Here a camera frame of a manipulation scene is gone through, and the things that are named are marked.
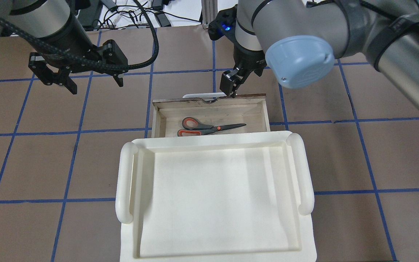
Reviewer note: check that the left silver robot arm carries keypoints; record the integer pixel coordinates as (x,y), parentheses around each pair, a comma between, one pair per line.
(53,22)

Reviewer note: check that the white drawer handle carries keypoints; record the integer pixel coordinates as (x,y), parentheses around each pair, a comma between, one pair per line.
(205,96)

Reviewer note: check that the aluminium frame post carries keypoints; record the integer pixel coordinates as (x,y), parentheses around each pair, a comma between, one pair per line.
(208,11)

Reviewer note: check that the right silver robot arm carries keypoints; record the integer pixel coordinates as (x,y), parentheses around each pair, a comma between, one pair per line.
(301,41)

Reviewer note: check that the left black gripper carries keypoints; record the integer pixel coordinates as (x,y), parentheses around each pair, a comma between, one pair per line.
(72,40)

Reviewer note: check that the wooden drawer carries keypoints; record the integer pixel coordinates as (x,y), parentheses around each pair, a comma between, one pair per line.
(245,109)

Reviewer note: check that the white plastic tray box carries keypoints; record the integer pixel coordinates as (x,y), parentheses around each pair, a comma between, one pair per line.
(244,197)

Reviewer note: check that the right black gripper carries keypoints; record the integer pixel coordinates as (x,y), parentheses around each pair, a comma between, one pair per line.
(247,57)

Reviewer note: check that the grey orange scissors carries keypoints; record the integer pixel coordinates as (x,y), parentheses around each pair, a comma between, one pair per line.
(193,127)

